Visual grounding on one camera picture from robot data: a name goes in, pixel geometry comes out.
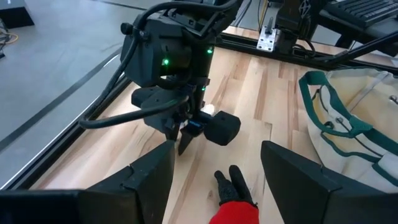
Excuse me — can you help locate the yellow cable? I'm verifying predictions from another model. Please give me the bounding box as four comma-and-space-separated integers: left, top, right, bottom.
257, 0, 269, 29

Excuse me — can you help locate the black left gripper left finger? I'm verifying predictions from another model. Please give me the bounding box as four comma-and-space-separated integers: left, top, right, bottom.
0, 139, 176, 224

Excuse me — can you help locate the black laptop stand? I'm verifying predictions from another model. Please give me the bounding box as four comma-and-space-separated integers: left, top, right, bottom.
318, 9, 398, 57

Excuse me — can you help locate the black metal table frame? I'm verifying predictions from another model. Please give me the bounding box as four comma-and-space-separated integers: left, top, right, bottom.
0, 29, 398, 191

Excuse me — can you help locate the silver metal bracket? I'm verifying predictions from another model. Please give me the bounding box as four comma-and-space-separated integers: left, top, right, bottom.
256, 25, 277, 53

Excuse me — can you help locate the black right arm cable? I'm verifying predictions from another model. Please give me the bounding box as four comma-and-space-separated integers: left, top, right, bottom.
78, 0, 243, 130

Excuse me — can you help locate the beige green gardening bag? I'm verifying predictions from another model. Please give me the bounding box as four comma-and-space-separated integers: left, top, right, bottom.
298, 67, 398, 194

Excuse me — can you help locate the black floor box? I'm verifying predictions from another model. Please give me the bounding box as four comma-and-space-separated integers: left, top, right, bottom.
0, 0, 35, 29

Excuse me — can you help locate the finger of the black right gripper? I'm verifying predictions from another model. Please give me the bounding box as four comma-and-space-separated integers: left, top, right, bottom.
177, 129, 195, 156
164, 124, 180, 142

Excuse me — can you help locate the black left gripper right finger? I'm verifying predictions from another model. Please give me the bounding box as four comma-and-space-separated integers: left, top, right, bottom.
260, 140, 398, 224

